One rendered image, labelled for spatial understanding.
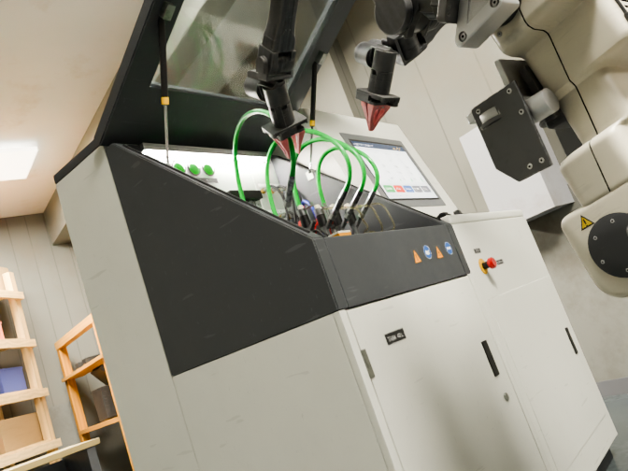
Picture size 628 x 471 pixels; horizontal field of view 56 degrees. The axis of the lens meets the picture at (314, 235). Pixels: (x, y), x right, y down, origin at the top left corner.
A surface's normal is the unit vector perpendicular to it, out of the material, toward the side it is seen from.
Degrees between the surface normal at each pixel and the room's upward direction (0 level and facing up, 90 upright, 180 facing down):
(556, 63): 90
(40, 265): 90
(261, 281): 90
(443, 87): 90
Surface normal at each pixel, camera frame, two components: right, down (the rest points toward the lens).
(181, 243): -0.60, 0.06
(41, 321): 0.55, -0.34
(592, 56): -0.77, 0.15
